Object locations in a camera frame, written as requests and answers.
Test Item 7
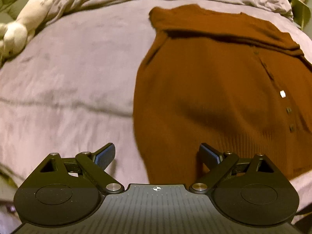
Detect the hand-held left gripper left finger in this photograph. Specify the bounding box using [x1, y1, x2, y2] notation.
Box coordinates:
[39, 143, 125, 194]

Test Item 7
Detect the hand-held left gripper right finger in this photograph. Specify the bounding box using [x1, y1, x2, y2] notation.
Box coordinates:
[189, 143, 277, 194]

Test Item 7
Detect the brown knit cardigan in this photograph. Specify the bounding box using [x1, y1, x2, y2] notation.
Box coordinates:
[133, 4, 312, 184]

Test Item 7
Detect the purple bed sheet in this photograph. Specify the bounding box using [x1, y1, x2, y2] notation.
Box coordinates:
[0, 0, 312, 225]

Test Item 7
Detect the white plush toy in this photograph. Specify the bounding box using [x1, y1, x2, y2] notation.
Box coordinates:
[0, 0, 70, 66]

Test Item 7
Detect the yellow side table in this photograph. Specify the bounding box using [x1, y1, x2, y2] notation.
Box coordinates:
[284, 0, 312, 31]

